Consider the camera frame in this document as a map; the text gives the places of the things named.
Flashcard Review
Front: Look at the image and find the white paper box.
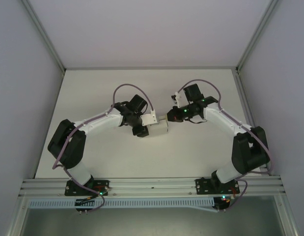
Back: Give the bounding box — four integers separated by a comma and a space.
146, 114, 170, 137

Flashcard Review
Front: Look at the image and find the grey metal sheet panel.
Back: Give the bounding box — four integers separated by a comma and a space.
19, 207, 287, 236

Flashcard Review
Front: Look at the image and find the aluminium frame crossbar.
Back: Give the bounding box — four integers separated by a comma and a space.
64, 65, 238, 71

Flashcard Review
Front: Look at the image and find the black electronics board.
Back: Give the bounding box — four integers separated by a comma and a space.
214, 196, 232, 212

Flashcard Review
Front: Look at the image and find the white slotted cable duct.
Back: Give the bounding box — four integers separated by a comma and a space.
28, 198, 215, 209

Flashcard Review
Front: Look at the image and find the aluminium frame post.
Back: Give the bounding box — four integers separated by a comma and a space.
25, 0, 67, 73
236, 0, 281, 73

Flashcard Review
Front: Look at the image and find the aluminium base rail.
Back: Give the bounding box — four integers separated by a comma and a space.
19, 175, 287, 197

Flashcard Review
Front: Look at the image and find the aluminium table side rail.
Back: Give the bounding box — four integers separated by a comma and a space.
235, 70, 256, 130

